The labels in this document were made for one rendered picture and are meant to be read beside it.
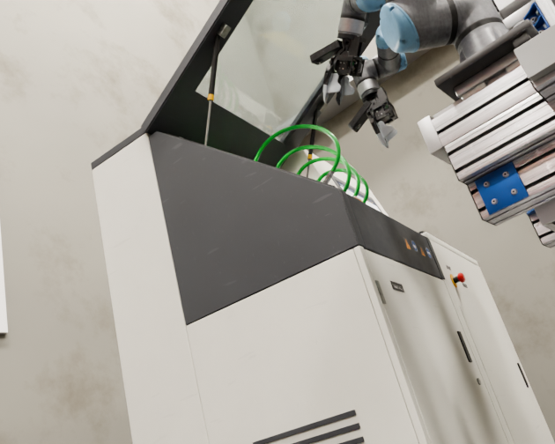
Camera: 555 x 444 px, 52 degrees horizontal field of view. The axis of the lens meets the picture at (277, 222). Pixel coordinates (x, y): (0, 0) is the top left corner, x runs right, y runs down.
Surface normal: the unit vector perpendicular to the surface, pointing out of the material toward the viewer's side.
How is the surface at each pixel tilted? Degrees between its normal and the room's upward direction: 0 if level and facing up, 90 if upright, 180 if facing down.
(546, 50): 90
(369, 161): 90
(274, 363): 90
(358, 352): 90
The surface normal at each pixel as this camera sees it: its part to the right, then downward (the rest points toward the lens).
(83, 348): 0.72, -0.44
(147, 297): -0.55, -0.21
